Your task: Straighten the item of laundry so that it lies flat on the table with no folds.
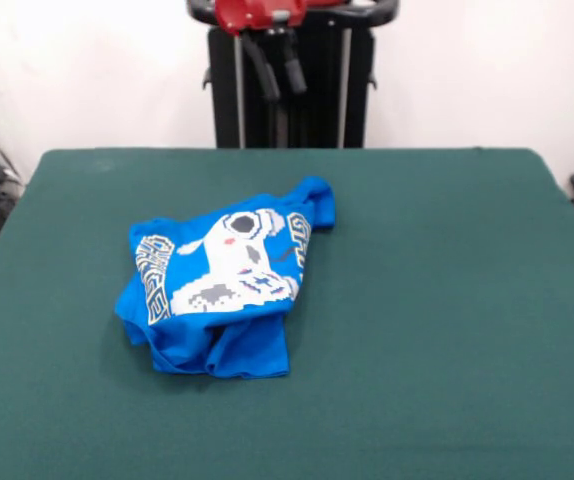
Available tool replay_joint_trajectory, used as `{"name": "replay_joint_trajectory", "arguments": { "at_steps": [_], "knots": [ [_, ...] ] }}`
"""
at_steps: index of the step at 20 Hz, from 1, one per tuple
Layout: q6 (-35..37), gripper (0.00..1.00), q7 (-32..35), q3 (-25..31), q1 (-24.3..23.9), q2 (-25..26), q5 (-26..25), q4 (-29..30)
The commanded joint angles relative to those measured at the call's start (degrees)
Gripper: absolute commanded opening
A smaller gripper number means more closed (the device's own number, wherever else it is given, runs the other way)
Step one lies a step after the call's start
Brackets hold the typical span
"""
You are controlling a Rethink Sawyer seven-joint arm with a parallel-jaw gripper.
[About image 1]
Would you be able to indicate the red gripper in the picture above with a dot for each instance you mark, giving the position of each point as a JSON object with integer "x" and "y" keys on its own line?
{"x": 252, "y": 12}

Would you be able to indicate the blue game-controller print t-shirt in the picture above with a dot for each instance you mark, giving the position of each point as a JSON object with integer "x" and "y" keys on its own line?
{"x": 247, "y": 345}

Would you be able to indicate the dark green table cloth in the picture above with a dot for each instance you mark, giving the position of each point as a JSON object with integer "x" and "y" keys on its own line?
{"x": 417, "y": 350}

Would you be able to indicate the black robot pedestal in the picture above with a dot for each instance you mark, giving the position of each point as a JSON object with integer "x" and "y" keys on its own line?
{"x": 327, "y": 100}

